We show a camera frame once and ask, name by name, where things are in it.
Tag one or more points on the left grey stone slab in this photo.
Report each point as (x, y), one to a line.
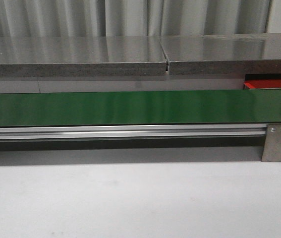
(81, 56)

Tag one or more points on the grey stone slab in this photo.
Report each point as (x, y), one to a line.
(223, 54)
(81, 56)

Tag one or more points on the green conveyor belt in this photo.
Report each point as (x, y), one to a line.
(142, 107)

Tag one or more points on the right grey stone slab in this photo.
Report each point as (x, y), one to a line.
(223, 54)

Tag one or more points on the red plastic bin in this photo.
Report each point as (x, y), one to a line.
(262, 81)

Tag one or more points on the grey curtain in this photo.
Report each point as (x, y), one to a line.
(69, 18)

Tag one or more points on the steel conveyor support bracket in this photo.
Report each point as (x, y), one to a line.
(272, 146)

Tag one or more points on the aluminium conveyor frame rail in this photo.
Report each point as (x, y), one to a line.
(132, 131)

